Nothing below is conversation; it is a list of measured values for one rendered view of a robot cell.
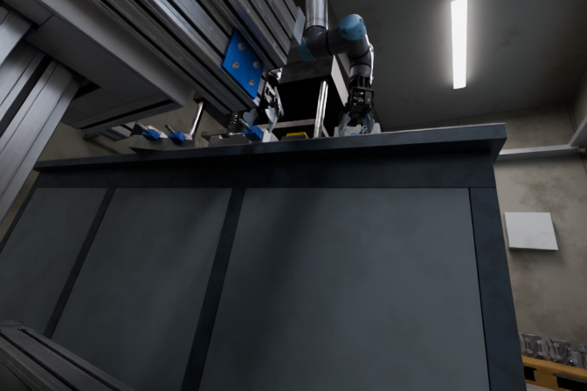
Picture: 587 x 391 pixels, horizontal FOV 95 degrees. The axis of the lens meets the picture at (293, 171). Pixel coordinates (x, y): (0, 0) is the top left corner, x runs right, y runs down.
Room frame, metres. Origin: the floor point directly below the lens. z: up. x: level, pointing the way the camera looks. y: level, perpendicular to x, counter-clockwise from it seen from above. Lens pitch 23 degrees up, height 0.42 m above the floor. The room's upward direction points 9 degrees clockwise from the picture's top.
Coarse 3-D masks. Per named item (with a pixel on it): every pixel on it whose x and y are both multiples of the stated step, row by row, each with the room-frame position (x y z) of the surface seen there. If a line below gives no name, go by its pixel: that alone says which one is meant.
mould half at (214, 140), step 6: (216, 138) 0.91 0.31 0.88; (228, 138) 0.88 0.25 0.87; (234, 138) 0.87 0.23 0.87; (240, 138) 0.85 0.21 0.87; (246, 138) 0.84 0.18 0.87; (270, 138) 0.81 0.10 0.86; (276, 138) 0.85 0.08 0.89; (210, 144) 0.91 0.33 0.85; (216, 144) 0.90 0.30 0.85; (222, 144) 0.89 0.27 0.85; (228, 144) 0.88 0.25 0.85; (234, 144) 0.86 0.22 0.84
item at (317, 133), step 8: (320, 88) 1.54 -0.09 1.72; (320, 96) 1.53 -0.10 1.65; (200, 104) 2.05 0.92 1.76; (320, 104) 1.53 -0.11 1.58; (200, 112) 2.05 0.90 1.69; (320, 112) 1.52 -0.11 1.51; (192, 120) 2.06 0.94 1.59; (320, 120) 1.52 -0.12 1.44; (192, 128) 2.05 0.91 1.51; (320, 128) 1.53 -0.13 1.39; (192, 136) 2.06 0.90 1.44; (320, 136) 1.53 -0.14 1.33
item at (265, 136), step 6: (240, 120) 0.66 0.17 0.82; (246, 126) 0.69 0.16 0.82; (252, 126) 0.71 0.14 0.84; (246, 132) 0.71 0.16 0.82; (252, 132) 0.70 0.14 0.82; (258, 132) 0.71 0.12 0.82; (264, 132) 0.73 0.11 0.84; (252, 138) 0.74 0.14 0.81; (258, 138) 0.73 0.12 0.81; (264, 138) 0.74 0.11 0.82
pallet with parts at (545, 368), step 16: (528, 336) 2.76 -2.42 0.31; (528, 352) 2.76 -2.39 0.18; (544, 352) 2.73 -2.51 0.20; (560, 352) 2.64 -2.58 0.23; (576, 352) 2.65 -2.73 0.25; (528, 368) 2.62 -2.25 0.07; (544, 368) 2.32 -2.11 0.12; (560, 368) 2.35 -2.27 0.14; (576, 368) 2.50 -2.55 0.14; (544, 384) 2.33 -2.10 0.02; (560, 384) 2.51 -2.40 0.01
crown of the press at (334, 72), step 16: (288, 64) 1.63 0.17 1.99; (304, 64) 1.57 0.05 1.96; (320, 64) 1.51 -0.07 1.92; (336, 64) 1.54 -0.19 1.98; (288, 80) 1.62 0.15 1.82; (304, 80) 1.58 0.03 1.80; (320, 80) 1.55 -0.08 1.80; (336, 80) 1.58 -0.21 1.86; (288, 96) 1.79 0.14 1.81; (304, 96) 1.76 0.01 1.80; (336, 96) 1.69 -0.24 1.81; (208, 112) 2.22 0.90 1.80; (240, 112) 2.13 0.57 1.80; (288, 112) 2.01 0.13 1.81; (304, 112) 1.97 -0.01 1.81; (336, 112) 1.89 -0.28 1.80
